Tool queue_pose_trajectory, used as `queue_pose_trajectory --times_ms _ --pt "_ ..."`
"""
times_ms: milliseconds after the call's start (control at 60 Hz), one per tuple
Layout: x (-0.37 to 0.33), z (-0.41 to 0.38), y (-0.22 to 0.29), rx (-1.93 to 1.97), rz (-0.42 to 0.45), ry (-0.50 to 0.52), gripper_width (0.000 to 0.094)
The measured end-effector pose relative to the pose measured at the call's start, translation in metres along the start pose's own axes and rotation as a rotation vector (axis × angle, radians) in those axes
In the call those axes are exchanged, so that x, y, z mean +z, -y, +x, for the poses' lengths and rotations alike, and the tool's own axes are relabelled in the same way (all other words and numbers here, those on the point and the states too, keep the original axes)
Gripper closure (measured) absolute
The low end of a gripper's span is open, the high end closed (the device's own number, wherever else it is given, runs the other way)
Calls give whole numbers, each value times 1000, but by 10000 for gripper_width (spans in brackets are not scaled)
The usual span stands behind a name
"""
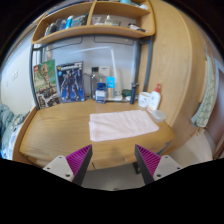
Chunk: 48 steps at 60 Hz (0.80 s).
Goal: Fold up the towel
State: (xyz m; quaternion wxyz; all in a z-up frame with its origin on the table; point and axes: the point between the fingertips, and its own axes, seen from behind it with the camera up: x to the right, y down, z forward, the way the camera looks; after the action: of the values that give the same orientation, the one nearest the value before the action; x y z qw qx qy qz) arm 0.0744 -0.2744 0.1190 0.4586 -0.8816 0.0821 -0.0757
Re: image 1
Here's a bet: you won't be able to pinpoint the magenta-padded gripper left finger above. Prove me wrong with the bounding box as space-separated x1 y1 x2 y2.
43 144 93 186

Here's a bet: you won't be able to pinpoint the dark blue carton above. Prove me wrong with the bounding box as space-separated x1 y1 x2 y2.
95 82 108 104

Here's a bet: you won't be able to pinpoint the white desk lamp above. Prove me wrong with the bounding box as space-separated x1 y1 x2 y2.
77 45 125 102

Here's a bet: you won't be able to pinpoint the pale pink towel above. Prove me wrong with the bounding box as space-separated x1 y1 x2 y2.
88 109 160 143

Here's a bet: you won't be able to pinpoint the dark green bowl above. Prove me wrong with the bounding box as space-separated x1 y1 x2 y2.
121 88 133 98

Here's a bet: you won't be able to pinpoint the grey metal desk frame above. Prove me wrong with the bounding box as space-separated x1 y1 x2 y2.
29 34 155 108

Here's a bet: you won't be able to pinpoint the blue robot model kit box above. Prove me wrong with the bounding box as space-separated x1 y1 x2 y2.
55 60 85 104

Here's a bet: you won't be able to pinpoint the wooden shelf unit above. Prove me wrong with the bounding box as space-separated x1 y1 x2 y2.
31 0 157 45

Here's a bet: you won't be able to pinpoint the white wall switch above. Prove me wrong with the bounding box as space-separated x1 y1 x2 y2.
10 70 19 82

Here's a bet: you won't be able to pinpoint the light blue packet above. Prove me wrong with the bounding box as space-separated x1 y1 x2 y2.
106 76 116 100

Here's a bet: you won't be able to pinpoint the green patterned hanging cloth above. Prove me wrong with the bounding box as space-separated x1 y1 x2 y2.
190 53 216 129

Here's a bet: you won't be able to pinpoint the clear plastic container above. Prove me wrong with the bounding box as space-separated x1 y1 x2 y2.
148 109 167 123

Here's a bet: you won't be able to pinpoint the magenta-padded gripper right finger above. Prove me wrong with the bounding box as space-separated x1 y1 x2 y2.
134 144 183 185

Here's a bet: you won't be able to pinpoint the blue-green bedding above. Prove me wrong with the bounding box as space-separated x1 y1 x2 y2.
0 103 29 160

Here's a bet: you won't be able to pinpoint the green tree figure toy box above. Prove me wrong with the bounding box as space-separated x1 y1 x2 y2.
32 59 62 110

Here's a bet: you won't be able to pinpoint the white mug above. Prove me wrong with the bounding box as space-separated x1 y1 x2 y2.
137 91 152 109

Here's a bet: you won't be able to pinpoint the white red-pump lotion bottle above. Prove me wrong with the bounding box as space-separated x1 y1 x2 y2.
146 83 163 112

